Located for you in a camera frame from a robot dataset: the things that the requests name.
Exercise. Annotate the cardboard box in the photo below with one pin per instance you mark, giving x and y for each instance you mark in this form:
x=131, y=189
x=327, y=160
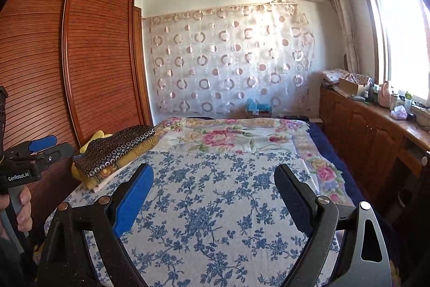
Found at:
x=349, y=85

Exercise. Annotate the wooden framed window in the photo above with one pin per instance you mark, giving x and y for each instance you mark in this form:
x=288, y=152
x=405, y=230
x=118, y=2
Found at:
x=403, y=38

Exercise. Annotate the clear bottle green cap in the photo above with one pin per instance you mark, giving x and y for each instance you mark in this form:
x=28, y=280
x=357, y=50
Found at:
x=407, y=102

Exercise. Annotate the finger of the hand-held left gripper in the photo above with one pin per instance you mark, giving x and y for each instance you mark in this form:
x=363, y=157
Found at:
x=60, y=151
x=42, y=142

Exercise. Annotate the wooden louvered wardrobe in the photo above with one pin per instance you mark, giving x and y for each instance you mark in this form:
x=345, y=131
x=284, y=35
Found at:
x=94, y=55

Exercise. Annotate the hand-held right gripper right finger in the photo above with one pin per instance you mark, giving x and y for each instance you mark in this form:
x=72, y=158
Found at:
x=295, y=199

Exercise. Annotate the circle patterned sheer curtain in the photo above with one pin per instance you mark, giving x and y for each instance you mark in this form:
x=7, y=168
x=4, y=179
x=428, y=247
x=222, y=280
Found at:
x=228, y=65

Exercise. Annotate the patterned cloth pile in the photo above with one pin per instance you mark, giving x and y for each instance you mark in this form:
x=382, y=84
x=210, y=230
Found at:
x=336, y=73

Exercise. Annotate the navy blue blanket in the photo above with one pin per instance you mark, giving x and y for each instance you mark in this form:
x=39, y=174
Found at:
x=342, y=172

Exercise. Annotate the person's left hand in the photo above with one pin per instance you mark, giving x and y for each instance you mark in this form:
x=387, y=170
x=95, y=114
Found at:
x=24, y=209

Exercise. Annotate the wooden cabinet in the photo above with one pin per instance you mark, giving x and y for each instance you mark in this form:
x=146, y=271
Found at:
x=362, y=132

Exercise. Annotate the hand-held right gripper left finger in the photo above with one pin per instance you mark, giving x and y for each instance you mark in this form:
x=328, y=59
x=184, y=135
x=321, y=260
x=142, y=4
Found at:
x=132, y=199

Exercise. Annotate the navy patterned garment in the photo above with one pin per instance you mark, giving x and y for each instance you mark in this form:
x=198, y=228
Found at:
x=117, y=145

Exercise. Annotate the yellow plush toy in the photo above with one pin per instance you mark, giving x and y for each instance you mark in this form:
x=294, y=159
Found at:
x=97, y=137

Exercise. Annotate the bundled window curtain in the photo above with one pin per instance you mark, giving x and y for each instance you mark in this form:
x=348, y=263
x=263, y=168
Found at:
x=342, y=21

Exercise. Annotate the white crumpled tissue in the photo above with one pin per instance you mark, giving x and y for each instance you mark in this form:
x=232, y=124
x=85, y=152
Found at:
x=399, y=112

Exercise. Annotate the pink floral blanket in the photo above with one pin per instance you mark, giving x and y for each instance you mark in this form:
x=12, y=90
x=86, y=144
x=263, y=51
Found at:
x=228, y=135

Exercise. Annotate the blue floral bedsheet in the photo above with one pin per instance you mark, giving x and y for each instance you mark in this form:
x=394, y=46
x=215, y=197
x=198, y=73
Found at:
x=218, y=206

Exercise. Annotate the blue plastic toy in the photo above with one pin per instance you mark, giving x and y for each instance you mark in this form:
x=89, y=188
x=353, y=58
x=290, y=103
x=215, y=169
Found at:
x=255, y=105

